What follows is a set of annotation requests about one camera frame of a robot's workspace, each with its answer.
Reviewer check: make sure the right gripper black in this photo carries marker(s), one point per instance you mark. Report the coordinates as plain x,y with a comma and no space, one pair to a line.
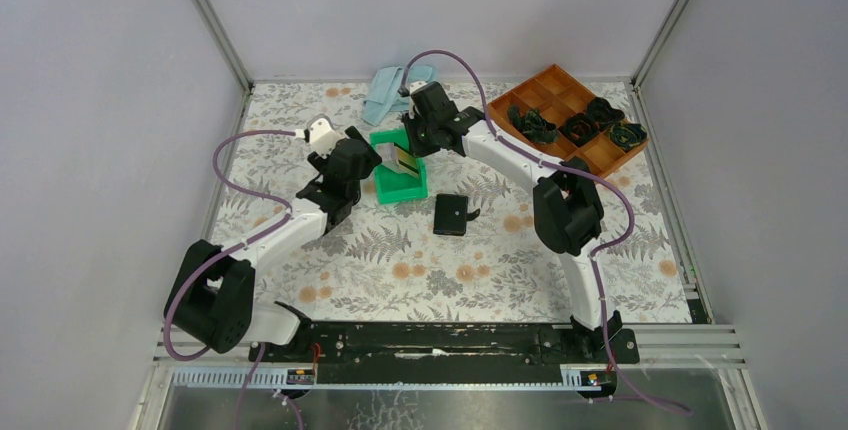
410,120

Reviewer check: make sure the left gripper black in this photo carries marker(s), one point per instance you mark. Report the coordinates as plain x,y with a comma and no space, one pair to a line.
371,161

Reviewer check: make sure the green plastic bin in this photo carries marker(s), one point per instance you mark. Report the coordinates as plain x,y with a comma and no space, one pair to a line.
392,187

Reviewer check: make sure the black card holder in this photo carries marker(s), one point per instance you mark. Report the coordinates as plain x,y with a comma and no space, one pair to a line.
452,215

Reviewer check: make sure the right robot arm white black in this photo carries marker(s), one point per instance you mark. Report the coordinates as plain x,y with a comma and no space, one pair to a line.
567,208

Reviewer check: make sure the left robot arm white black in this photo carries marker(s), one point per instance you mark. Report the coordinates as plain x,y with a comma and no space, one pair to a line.
212,298

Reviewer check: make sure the stack of cards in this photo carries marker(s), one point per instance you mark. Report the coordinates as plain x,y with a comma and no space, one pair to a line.
400,161

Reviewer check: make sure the light blue cloth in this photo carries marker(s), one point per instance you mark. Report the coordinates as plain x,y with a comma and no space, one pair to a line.
383,97

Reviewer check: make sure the orange compartment tray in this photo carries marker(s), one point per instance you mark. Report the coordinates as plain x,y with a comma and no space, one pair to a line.
553,113

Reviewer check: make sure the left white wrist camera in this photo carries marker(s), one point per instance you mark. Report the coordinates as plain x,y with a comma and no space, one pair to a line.
320,135

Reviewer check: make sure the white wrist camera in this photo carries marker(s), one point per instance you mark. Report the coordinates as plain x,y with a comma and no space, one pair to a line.
320,135
411,88

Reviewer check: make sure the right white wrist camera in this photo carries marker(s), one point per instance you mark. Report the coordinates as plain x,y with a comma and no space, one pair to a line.
411,88

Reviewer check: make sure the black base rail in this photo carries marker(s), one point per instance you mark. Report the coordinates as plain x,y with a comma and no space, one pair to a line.
451,354

